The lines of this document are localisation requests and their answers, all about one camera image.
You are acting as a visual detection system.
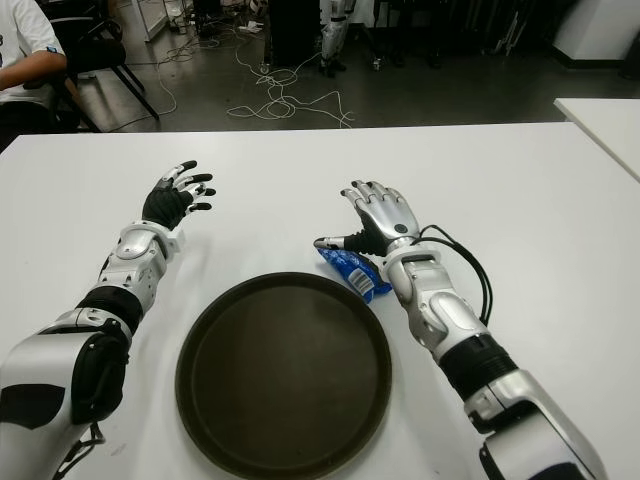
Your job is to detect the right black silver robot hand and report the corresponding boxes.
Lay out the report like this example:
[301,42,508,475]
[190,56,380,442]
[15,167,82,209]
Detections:
[313,179,421,259]

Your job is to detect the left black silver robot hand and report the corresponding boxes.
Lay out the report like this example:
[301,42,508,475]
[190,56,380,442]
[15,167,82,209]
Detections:
[141,160,217,234]

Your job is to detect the blue Oreo cookie packet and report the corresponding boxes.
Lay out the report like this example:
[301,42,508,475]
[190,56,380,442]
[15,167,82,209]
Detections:
[313,238,392,305]

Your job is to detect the black chair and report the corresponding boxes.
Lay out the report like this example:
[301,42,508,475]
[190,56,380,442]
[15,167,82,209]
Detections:
[49,0,161,132]

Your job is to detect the white panel board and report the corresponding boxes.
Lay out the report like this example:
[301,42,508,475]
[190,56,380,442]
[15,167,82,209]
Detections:
[143,0,169,44]

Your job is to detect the round dark brown tray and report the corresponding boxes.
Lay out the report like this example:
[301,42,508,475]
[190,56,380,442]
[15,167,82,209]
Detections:
[174,271,394,480]

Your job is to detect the standing humanoid robot legs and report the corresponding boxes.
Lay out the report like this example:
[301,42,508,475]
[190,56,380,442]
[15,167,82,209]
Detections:
[318,0,356,77]

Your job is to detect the black cabinet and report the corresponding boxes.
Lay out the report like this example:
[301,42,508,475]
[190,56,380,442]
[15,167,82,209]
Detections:
[268,0,326,70]

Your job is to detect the seated person in white t-shirt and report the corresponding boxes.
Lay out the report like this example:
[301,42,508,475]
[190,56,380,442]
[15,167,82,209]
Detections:
[0,0,69,151]

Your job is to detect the white side table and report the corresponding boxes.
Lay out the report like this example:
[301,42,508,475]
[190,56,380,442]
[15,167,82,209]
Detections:
[553,97,640,182]

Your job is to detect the white counter with black base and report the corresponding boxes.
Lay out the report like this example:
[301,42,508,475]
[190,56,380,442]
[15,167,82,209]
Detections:
[552,0,640,69]

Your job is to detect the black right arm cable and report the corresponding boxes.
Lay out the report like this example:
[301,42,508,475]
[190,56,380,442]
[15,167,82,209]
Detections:
[419,224,494,321]

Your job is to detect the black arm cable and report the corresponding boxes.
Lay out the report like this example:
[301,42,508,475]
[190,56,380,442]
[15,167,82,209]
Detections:
[419,224,494,321]
[52,419,107,480]

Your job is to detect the tangled white floor cable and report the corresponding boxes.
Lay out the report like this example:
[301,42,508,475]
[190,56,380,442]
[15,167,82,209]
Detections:
[154,29,355,129]

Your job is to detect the folded metal frame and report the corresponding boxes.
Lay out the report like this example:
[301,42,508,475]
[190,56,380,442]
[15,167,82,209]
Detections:
[492,4,526,56]

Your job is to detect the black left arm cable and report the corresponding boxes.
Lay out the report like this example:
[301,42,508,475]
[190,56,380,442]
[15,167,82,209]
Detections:
[52,419,107,480]

